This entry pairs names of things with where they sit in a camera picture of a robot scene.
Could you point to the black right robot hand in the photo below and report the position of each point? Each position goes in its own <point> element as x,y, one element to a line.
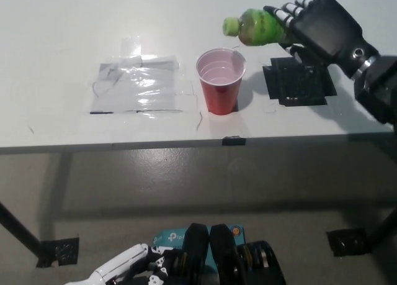
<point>328,27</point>

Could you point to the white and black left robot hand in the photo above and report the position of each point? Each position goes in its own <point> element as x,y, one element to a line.
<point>136,264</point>

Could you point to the green plastic bottle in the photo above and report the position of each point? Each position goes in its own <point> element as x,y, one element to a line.
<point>263,28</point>

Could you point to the black ribbed robot torso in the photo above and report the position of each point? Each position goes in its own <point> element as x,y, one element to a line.
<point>224,257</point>

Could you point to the red plastic cup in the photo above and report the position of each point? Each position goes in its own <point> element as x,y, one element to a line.
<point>221,92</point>

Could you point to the teal router box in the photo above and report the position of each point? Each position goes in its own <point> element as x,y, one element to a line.
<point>172,237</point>

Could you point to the black tape square patch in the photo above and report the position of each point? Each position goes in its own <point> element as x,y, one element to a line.
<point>297,83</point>

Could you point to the black floor tape patch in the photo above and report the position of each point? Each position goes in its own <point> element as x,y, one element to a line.
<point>59,252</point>
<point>347,243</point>

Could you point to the black table leg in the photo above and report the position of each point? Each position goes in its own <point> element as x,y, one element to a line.
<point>18,232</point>

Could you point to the clear plastic taped sheet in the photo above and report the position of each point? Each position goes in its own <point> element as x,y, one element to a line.
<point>133,89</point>

